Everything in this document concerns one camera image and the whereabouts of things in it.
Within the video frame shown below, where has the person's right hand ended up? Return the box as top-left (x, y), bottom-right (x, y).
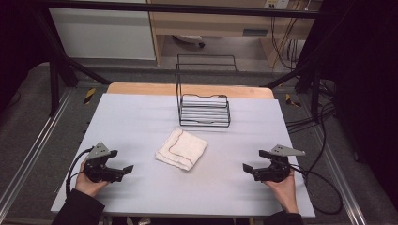
top-left (263, 168), bottom-right (300, 215)

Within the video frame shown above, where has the person's left hand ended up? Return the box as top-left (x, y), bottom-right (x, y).
top-left (74, 160), bottom-right (110, 198)

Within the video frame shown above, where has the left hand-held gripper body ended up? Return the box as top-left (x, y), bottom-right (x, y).
top-left (83, 142), bottom-right (125, 184)

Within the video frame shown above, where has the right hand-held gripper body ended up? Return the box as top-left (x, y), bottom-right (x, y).
top-left (253, 143), bottom-right (306, 184)

